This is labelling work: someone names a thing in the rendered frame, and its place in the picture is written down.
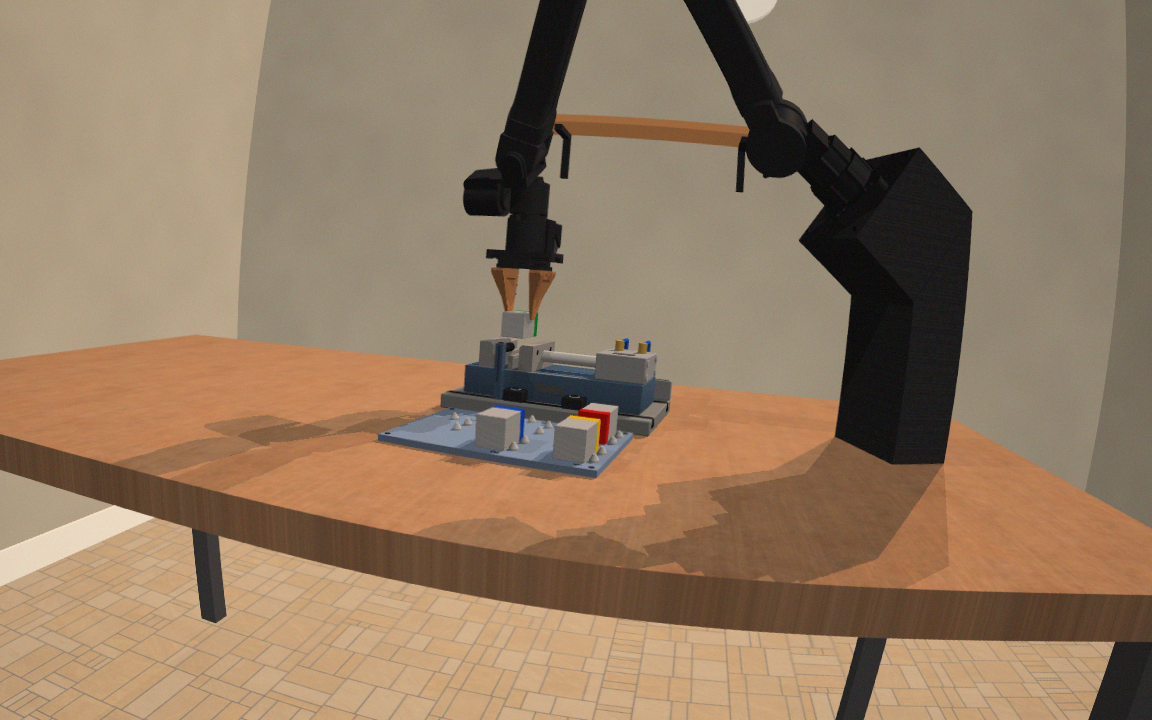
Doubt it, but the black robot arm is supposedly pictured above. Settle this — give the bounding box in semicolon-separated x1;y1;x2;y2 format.
463;0;888;229

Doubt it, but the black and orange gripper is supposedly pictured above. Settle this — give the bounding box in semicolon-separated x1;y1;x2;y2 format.
486;214;564;320

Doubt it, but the white block with yellow end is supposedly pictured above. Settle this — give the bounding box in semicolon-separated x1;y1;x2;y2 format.
553;415;601;463

